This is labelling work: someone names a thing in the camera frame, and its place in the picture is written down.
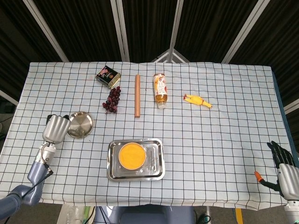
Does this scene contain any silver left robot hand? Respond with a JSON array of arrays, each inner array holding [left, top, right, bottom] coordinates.
[[42, 114, 71, 144]]

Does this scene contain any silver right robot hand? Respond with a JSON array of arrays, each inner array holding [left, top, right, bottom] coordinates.
[[254, 140, 299, 201]]

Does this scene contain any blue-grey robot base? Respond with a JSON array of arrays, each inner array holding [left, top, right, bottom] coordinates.
[[93, 204, 196, 224]]

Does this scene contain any white grid-patterned tablecloth table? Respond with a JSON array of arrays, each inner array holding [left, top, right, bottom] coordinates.
[[0, 61, 292, 211]]

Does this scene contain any rectangular steel tray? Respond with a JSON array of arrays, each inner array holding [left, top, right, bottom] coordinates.
[[107, 138, 165, 182]]

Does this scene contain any round steel plate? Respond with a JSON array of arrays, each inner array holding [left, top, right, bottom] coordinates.
[[67, 111, 94, 139]]

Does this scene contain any dark red grape bunch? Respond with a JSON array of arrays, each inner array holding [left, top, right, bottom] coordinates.
[[102, 86, 121, 114]]

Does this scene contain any black luncheon meat can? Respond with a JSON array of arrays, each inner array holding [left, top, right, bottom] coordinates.
[[95, 65, 121, 89]]

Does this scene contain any orange disc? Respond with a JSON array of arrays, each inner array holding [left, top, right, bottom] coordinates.
[[119, 143, 146, 168]]

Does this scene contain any wooden rolling pin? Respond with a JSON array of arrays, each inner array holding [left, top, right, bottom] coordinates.
[[134, 74, 141, 118]]

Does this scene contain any amber tea bottle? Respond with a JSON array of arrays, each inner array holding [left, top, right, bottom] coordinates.
[[153, 73, 169, 110]]

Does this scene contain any yellow rubber chicken toy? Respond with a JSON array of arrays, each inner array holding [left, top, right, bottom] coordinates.
[[183, 93, 213, 109]]

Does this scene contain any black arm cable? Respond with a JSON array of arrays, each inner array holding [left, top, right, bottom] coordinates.
[[22, 163, 54, 199]]

